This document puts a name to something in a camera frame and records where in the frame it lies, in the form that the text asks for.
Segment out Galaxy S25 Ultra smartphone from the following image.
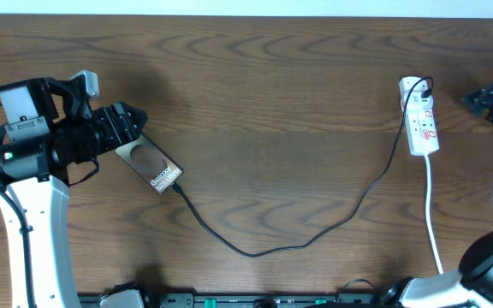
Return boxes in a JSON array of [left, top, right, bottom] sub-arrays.
[[115, 133, 184, 194]]

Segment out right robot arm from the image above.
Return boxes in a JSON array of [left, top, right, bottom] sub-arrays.
[[378, 77, 493, 307]]

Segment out white power strip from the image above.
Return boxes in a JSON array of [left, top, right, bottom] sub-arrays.
[[398, 76, 439, 157]]

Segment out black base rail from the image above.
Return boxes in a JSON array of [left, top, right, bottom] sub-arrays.
[[77, 291, 384, 308]]

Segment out white power strip cord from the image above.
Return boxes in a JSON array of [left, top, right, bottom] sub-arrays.
[[424, 155, 444, 275]]

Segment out black USB charging cable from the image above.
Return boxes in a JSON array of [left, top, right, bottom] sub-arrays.
[[169, 75, 435, 258]]

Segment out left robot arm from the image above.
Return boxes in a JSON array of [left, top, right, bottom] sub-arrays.
[[0, 71, 147, 307]]

